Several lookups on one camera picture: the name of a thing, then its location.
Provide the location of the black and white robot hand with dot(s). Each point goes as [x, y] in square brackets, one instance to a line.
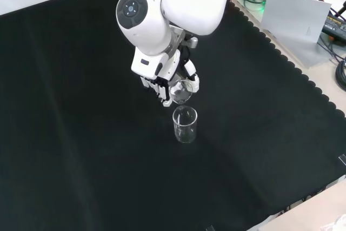
[146, 63]

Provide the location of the clear glass beaker with water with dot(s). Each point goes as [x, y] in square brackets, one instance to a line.
[180, 94]

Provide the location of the black table cloth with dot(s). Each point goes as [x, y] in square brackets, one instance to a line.
[81, 120]

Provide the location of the pale grey board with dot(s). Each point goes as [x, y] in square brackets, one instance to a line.
[294, 17]

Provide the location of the black power adapter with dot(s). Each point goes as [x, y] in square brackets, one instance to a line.
[335, 25]

